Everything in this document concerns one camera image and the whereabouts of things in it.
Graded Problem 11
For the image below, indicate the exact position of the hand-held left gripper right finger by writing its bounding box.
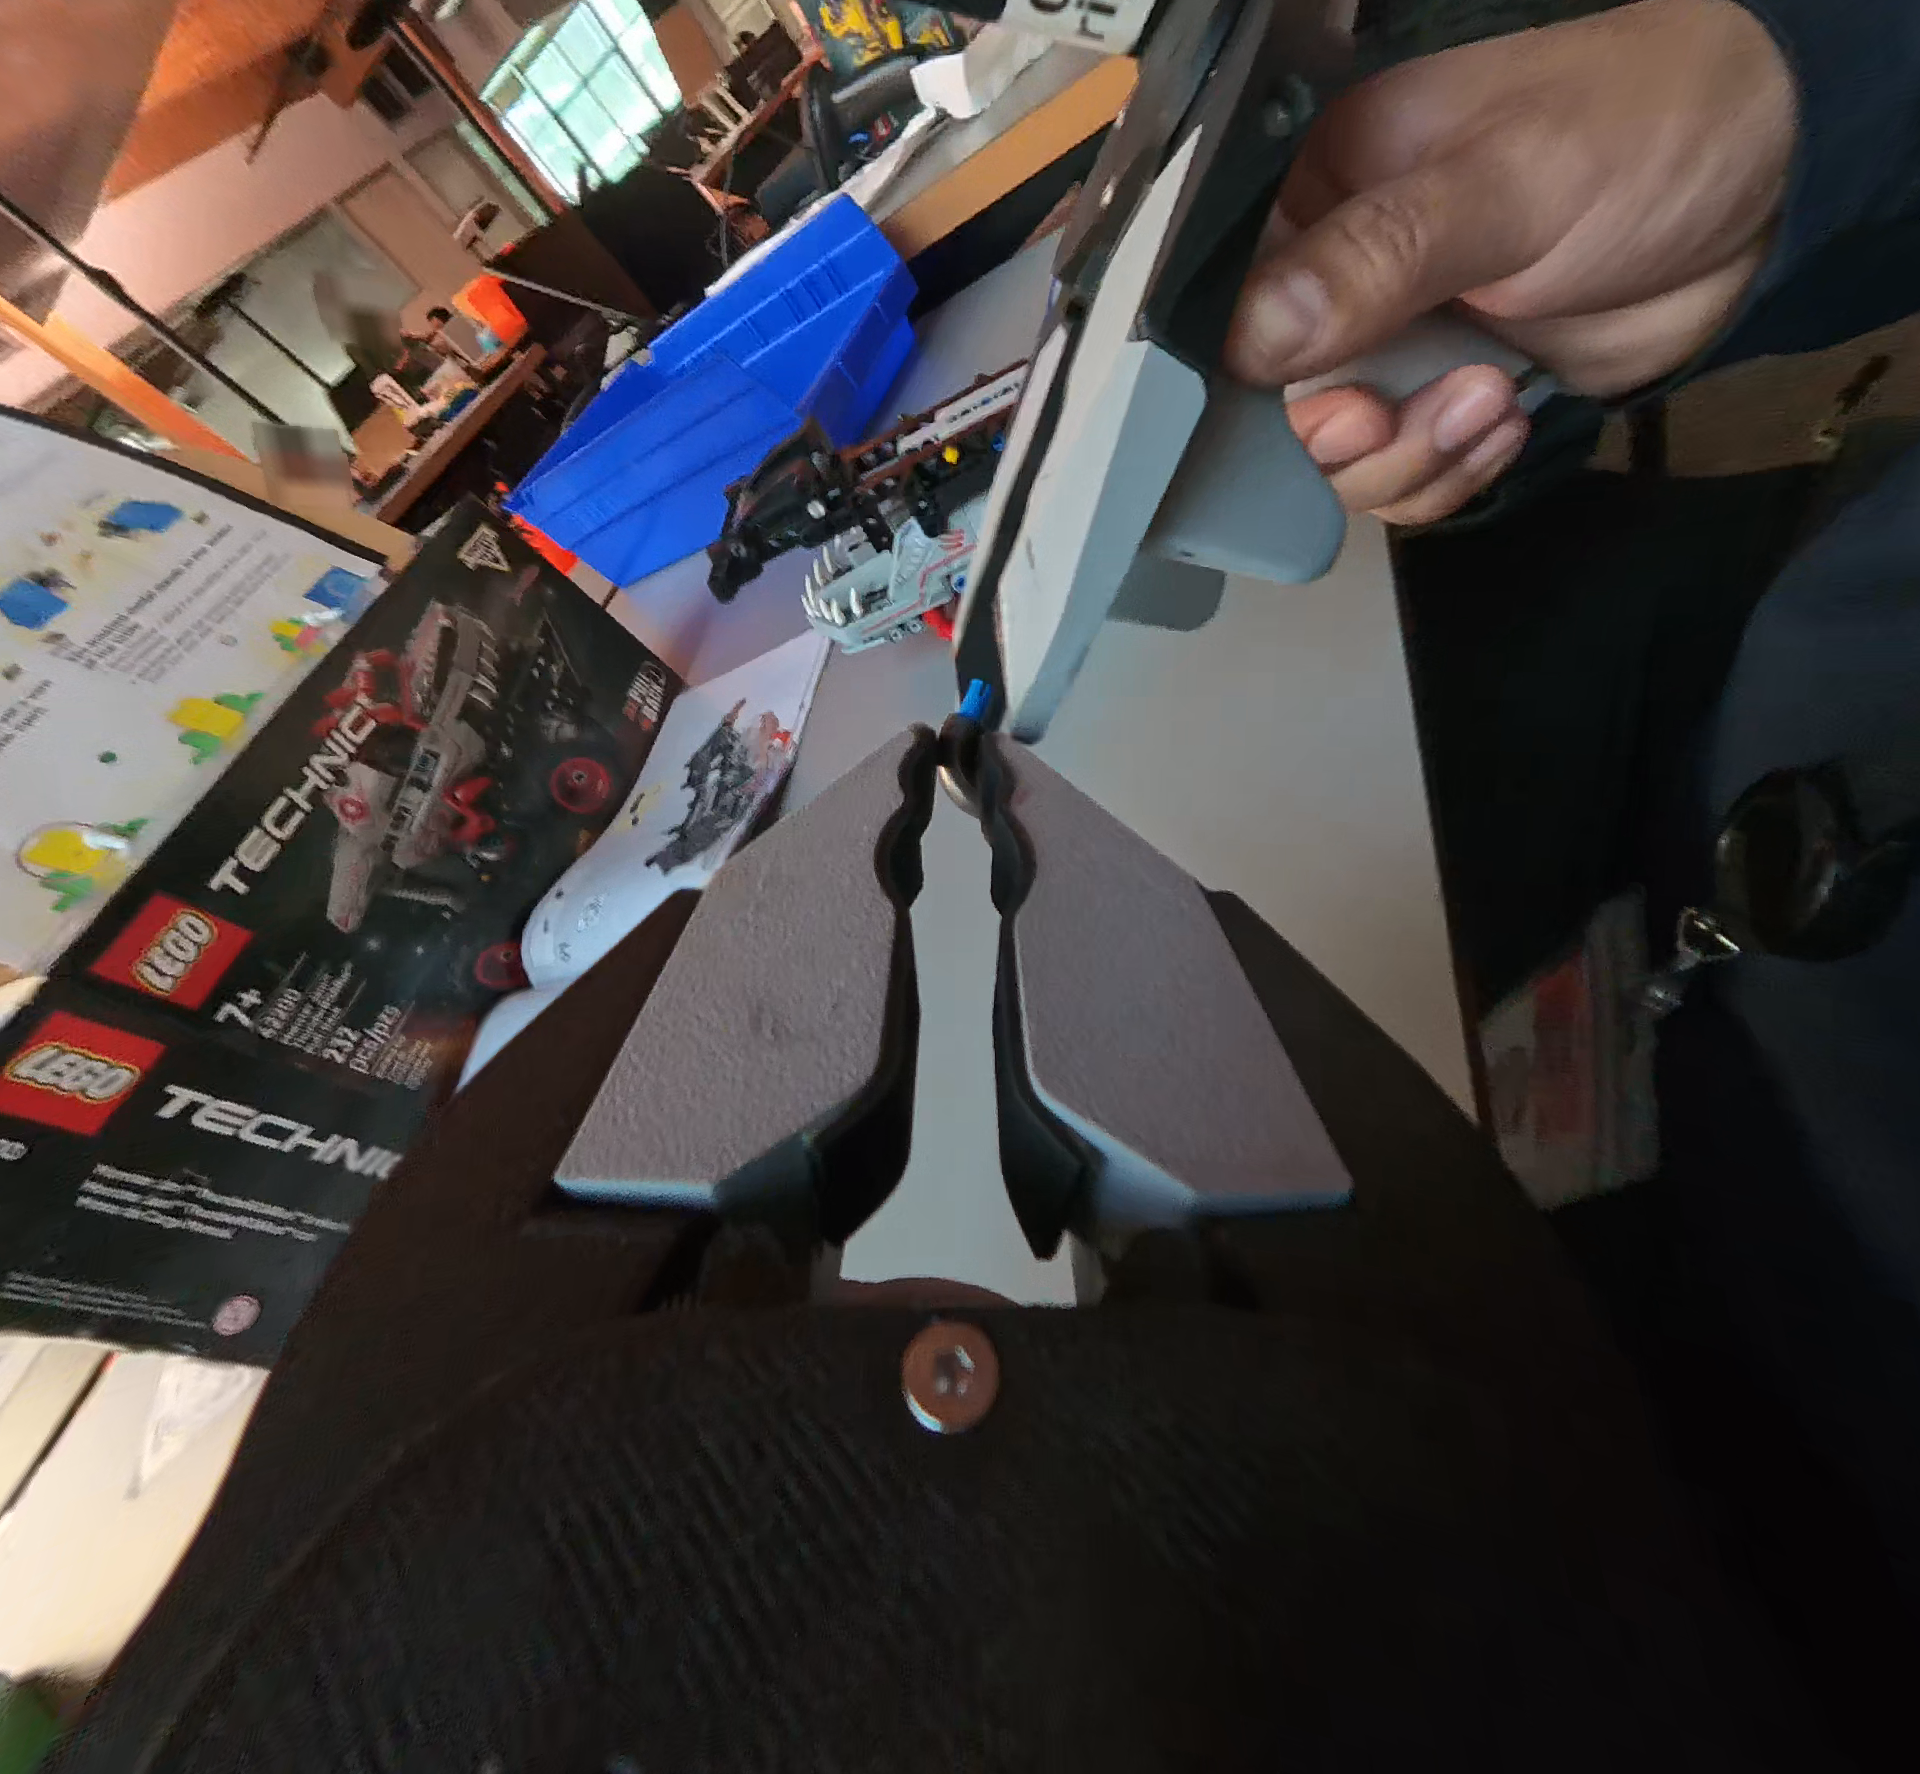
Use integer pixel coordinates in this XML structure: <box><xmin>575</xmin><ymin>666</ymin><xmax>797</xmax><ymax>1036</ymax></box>
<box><xmin>968</xmin><ymin>731</ymin><xmax>1356</xmax><ymax>1260</ymax></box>

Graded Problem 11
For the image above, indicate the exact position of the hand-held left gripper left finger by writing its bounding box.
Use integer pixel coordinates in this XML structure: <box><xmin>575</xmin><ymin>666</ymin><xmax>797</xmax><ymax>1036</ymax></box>
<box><xmin>552</xmin><ymin>727</ymin><xmax>939</xmax><ymax>1243</ymax></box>

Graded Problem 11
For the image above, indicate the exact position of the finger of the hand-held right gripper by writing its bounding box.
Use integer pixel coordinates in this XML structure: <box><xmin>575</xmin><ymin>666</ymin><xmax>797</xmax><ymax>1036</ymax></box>
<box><xmin>952</xmin><ymin>128</ymin><xmax>1214</xmax><ymax>741</ymax></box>

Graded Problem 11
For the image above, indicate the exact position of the person's right forearm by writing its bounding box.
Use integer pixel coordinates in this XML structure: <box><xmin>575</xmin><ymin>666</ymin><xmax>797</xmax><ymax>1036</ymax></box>
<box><xmin>1651</xmin><ymin>0</ymin><xmax>1920</xmax><ymax>365</ymax></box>

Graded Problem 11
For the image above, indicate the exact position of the white lego instruction booklet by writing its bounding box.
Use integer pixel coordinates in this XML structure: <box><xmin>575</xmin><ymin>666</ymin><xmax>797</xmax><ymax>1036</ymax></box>
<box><xmin>450</xmin><ymin>632</ymin><xmax>837</xmax><ymax>1102</ymax></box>

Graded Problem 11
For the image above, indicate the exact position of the white toothed lego head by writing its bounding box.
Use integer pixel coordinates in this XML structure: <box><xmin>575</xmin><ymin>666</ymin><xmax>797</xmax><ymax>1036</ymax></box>
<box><xmin>802</xmin><ymin>520</ymin><xmax>977</xmax><ymax>658</ymax></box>

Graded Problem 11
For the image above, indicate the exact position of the black lego truck chassis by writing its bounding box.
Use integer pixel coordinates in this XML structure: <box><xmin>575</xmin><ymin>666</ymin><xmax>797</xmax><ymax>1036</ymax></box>
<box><xmin>706</xmin><ymin>361</ymin><xmax>1036</xmax><ymax>607</ymax></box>

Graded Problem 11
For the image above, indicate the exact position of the black lego set box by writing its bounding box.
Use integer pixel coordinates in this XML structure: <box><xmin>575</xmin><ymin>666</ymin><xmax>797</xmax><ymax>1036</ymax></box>
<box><xmin>0</xmin><ymin>497</ymin><xmax>690</xmax><ymax>1362</ymax></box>

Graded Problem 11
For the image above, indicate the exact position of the person's right hand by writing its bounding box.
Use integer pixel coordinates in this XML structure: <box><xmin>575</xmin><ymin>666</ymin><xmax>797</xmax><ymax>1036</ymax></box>
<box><xmin>1223</xmin><ymin>0</ymin><xmax>1802</xmax><ymax>527</ymax></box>

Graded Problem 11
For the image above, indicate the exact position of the yellow and black poster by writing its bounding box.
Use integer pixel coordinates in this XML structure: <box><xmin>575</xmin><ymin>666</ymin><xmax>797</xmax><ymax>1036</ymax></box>
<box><xmin>792</xmin><ymin>0</ymin><xmax>961</xmax><ymax>66</ymax></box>

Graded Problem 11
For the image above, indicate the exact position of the crumpled white paper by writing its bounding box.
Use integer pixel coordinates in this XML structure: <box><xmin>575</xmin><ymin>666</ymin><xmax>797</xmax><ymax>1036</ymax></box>
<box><xmin>907</xmin><ymin>27</ymin><xmax>1113</xmax><ymax>126</ymax></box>

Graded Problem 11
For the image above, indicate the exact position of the blue plastic bin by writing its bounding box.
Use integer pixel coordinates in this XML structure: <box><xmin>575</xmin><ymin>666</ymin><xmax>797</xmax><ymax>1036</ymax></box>
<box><xmin>661</xmin><ymin>189</ymin><xmax>921</xmax><ymax>447</ymax></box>
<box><xmin>504</xmin><ymin>349</ymin><xmax>819</xmax><ymax>590</ymax></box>

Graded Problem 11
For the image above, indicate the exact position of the window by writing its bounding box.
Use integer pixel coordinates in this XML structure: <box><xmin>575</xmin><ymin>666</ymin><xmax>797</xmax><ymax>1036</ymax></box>
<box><xmin>481</xmin><ymin>0</ymin><xmax>686</xmax><ymax>191</ymax></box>

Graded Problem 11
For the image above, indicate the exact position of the wooden workbench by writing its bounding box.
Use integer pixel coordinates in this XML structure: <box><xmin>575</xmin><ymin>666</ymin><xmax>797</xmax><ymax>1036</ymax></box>
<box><xmin>351</xmin><ymin>341</ymin><xmax>548</xmax><ymax>522</ymax></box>

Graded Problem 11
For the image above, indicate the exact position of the black badge reel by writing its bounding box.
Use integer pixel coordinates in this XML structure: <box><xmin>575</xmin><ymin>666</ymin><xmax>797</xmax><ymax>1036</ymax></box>
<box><xmin>1636</xmin><ymin>759</ymin><xmax>1920</xmax><ymax>1017</ymax></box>

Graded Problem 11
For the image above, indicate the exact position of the clear plastic bag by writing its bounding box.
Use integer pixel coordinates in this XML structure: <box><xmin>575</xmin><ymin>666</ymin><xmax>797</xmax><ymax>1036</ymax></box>
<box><xmin>0</xmin><ymin>1331</ymin><xmax>279</xmax><ymax>1520</ymax></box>

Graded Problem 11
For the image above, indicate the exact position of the illustrated white poster sheet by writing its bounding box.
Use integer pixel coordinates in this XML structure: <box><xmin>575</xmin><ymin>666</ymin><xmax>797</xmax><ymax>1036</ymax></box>
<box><xmin>0</xmin><ymin>406</ymin><xmax>394</xmax><ymax>986</ymax></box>

